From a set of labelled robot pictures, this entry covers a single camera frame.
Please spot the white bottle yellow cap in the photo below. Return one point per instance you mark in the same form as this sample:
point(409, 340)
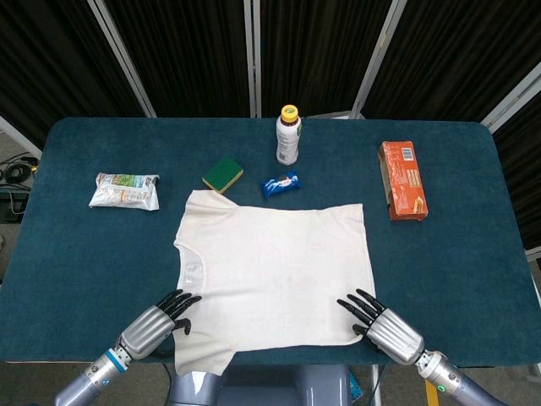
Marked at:
point(288, 141)

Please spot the blue floor object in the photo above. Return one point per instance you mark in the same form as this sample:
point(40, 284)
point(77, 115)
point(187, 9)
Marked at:
point(356, 387)

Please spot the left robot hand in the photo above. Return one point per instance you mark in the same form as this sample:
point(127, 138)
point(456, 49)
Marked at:
point(148, 327)

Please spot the black pleated curtain panel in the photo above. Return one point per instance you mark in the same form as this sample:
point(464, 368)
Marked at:
point(42, 63)
point(456, 55)
point(524, 177)
point(190, 55)
point(317, 55)

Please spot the blue cookie packet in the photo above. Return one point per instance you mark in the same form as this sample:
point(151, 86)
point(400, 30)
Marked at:
point(280, 184)

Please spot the metal table leg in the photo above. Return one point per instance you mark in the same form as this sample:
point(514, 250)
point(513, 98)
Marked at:
point(375, 385)

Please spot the yellow floor tape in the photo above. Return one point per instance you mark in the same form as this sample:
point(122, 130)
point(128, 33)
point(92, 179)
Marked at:
point(431, 395)

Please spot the green yellow sponge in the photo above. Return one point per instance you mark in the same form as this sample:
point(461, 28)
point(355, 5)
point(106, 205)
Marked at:
point(222, 172)

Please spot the white T-shirt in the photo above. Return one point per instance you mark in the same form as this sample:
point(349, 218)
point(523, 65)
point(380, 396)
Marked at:
point(274, 270)

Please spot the white partition frame post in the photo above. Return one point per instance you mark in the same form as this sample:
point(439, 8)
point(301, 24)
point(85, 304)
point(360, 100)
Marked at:
point(257, 55)
point(511, 101)
point(379, 57)
point(122, 57)
point(17, 136)

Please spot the white snack bag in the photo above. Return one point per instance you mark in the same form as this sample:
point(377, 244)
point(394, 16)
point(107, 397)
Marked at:
point(124, 192)

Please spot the grey-blue robot torso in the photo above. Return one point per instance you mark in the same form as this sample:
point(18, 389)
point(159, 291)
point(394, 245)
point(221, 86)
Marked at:
point(274, 385)

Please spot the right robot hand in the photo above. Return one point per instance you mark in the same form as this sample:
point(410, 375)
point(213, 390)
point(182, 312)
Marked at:
point(393, 334)

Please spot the dark equipment box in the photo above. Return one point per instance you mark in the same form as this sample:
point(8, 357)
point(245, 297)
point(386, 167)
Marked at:
point(12, 205)

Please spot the orange cardboard box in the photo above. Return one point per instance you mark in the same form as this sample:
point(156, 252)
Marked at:
point(403, 182)

